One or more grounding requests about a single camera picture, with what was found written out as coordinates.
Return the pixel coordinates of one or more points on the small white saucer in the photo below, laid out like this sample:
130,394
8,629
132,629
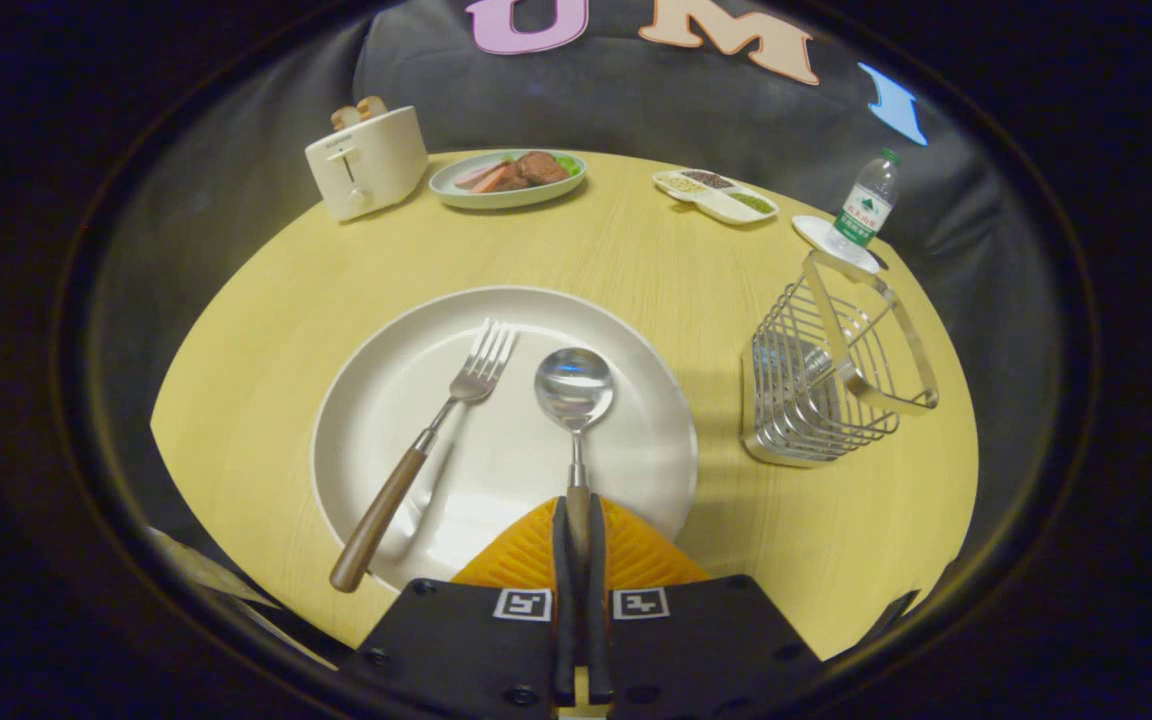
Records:
834,243

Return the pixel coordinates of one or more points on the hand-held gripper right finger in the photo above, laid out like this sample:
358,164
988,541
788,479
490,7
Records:
597,600

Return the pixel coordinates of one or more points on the plastic water bottle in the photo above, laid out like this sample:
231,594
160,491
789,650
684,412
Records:
866,205

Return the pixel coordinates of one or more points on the sliced meat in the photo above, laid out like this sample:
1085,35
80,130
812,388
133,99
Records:
518,170

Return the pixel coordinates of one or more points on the large white plate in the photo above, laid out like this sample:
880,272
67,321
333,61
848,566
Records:
496,450

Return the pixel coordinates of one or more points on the white divided condiment dish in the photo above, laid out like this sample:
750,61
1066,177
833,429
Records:
716,194

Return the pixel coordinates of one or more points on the toast slice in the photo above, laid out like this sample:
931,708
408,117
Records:
345,117
372,106

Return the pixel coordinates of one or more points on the pale green plate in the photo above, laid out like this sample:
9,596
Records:
506,185

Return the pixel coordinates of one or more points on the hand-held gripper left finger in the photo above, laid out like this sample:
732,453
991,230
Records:
563,600

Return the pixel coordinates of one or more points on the cream toaster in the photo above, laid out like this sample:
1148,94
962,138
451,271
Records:
368,165

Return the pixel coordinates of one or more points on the green vegetable garnish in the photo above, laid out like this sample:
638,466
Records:
568,163

